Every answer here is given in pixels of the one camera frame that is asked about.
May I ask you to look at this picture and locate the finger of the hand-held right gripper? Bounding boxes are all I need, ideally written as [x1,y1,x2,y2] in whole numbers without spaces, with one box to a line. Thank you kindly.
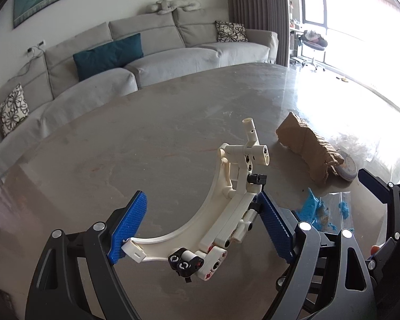
[358,169,400,221]
[367,213,400,274]

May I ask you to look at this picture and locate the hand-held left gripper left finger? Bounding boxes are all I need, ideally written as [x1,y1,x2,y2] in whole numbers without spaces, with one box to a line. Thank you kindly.
[24,191,148,320]

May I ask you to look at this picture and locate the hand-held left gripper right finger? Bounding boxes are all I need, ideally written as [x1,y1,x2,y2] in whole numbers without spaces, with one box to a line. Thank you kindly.
[257,191,379,320]

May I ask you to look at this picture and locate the white toy building-block assembly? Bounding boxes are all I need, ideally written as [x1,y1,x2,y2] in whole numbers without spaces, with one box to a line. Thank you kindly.
[121,117,270,284]

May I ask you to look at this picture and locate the white round disc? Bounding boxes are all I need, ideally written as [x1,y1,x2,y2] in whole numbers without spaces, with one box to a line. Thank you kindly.
[335,150,358,182]

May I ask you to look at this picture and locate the clear bag with blue clay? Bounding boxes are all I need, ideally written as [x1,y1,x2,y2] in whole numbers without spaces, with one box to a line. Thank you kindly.
[295,187,355,232]

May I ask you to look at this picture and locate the crumpled clear plastic wrap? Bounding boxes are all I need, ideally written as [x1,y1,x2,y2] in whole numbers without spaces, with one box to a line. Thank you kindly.
[333,133,377,164]

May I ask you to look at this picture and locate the crumpled brown paper bag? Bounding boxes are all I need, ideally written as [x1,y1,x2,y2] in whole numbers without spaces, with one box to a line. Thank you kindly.
[275,111,345,187]

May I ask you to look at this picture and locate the swivel chair with clothes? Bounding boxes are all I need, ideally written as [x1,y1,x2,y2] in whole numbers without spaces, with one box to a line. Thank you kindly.
[298,29,328,72]

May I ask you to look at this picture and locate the black-and-white floral cushion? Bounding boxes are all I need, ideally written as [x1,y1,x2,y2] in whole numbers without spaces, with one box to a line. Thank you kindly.
[0,83,30,137]
[215,21,249,43]

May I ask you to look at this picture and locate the grey fabric sofa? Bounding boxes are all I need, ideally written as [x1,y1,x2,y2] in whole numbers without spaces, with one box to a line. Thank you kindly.
[0,5,279,190]

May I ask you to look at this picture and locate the teal cushion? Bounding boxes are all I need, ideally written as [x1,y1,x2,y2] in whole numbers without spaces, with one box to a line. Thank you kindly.
[73,33,145,82]

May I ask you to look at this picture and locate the white shelf with small items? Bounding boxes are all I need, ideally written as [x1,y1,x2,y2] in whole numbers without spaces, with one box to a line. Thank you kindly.
[289,2,304,61]

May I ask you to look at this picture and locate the large window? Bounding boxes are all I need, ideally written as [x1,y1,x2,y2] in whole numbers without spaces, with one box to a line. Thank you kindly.
[302,0,400,74]

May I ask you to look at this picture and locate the grey-brown curtain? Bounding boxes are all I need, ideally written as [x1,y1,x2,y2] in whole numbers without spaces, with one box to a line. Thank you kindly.
[225,0,290,67]

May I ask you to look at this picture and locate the white plush toy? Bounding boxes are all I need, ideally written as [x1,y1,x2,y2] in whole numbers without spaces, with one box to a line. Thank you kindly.
[149,0,202,15]

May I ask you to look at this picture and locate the thin wall cable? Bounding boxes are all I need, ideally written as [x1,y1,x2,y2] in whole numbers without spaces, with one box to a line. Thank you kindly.
[18,48,42,77]

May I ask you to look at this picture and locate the teal curved wall painting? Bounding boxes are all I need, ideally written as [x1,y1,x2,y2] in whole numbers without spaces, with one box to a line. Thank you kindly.
[13,0,70,29]

